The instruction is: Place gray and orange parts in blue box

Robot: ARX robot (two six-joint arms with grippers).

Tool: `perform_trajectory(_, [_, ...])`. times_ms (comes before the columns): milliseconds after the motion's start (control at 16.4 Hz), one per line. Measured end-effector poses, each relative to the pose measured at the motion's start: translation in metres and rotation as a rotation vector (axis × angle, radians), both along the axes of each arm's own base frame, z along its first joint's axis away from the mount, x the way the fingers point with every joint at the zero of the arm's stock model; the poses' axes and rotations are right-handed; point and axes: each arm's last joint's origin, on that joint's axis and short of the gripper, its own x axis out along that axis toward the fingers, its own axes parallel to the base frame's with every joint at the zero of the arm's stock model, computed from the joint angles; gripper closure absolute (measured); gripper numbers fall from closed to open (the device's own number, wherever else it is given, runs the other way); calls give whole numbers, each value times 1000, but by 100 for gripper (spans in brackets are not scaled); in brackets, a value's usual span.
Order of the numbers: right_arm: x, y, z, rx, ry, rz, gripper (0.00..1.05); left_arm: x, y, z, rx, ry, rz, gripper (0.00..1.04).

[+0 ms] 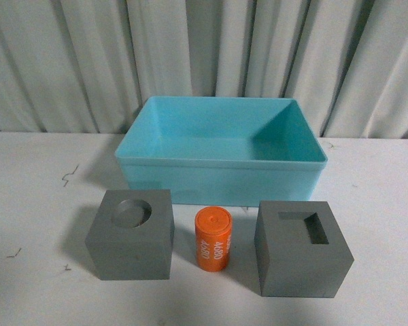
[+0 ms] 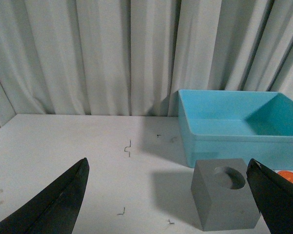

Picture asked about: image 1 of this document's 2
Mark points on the orange cylinder marked 4680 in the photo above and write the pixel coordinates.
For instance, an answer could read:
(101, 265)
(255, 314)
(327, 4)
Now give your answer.
(213, 229)

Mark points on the gray cube with round hole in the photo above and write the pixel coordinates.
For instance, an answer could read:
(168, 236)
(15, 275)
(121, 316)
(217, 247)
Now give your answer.
(131, 237)

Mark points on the gray cube with rectangular slot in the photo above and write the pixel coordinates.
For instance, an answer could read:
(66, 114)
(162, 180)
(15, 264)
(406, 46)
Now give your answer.
(300, 250)

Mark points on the light blue plastic box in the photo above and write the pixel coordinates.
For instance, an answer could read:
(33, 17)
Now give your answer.
(222, 151)

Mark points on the white pleated curtain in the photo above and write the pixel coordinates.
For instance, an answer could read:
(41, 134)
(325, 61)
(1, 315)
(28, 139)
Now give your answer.
(89, 66)

